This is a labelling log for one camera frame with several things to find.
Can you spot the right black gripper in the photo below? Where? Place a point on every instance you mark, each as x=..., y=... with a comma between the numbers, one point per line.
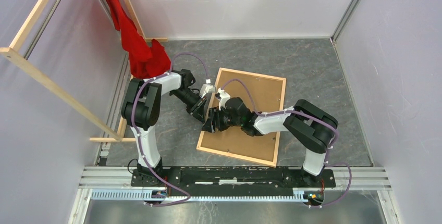
x=214, y=119

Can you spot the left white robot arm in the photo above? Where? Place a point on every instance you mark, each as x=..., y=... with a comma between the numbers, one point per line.
x=142, y=106

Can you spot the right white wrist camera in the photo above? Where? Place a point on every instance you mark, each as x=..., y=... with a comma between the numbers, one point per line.
x=222, y=97

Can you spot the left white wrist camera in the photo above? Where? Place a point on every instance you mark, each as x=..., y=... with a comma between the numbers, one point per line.
x=206, y=88

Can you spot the red cloth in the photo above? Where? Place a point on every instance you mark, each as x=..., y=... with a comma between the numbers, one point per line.
x=145, y=61

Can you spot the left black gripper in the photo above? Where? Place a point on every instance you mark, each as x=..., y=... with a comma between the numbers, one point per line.
x=198, y=110

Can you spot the light wooden picture frame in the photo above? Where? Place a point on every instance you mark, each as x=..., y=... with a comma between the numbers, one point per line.
x=248, y=158

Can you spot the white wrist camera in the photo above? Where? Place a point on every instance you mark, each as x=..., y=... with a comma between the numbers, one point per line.
x=206, y=88
x=222, y=97

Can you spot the white slotted cable duct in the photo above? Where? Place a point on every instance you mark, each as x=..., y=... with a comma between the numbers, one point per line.
x=152, y=196

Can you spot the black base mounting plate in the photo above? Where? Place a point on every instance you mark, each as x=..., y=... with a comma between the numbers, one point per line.
x=232, y=181

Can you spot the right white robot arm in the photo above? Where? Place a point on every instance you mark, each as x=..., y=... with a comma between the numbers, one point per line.
x=315, y=129

